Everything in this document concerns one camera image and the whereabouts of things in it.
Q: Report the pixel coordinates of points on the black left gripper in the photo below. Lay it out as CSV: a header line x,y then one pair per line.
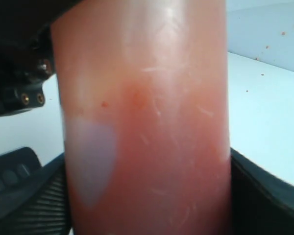
x,y
26,54

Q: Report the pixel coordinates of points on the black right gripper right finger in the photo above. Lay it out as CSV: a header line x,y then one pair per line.
x,y
262,204

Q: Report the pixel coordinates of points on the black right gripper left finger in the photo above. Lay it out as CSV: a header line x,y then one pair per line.
x,y
33,197

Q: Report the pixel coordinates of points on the red sauce squeeze bottle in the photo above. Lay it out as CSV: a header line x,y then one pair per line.
x,y
143,91

